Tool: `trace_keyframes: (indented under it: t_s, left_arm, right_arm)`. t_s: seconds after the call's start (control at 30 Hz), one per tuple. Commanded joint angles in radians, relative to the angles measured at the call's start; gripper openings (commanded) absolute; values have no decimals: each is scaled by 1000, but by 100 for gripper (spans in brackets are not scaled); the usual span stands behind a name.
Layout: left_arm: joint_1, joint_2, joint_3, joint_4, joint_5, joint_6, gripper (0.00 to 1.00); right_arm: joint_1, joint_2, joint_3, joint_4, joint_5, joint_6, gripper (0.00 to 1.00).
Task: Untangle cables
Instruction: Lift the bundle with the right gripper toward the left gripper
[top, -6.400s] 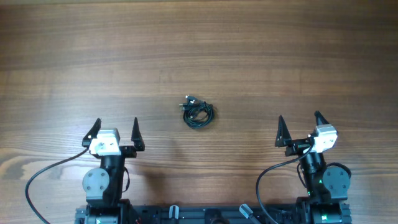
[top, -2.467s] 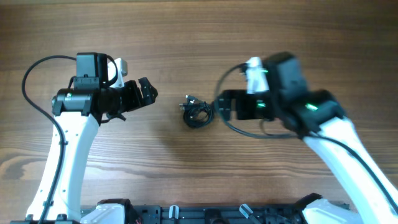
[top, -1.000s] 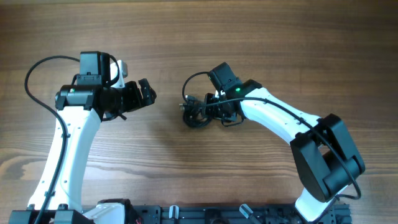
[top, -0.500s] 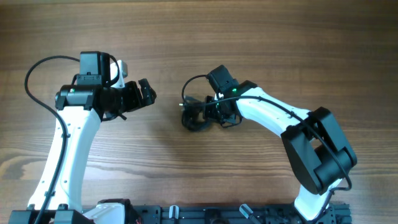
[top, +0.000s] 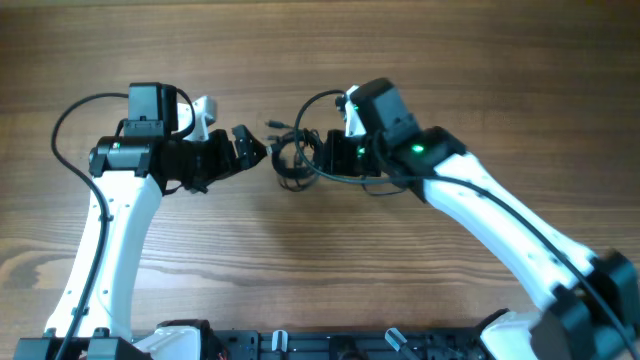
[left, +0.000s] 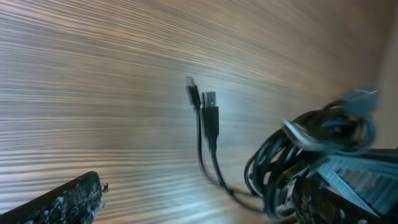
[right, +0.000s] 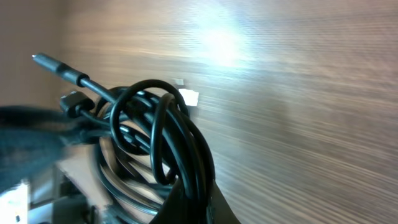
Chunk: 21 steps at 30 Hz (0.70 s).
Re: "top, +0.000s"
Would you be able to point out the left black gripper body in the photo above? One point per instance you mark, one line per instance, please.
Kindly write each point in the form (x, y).
(222, 151)

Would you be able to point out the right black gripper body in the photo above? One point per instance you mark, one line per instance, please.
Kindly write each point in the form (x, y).
(330, 151)

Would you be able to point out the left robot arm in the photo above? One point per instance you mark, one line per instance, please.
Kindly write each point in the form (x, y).
(128, 176)

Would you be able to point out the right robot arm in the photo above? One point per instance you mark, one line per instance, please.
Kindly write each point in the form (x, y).
(586, 305)

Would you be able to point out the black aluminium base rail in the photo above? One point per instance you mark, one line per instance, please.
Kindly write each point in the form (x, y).
(435, 344)

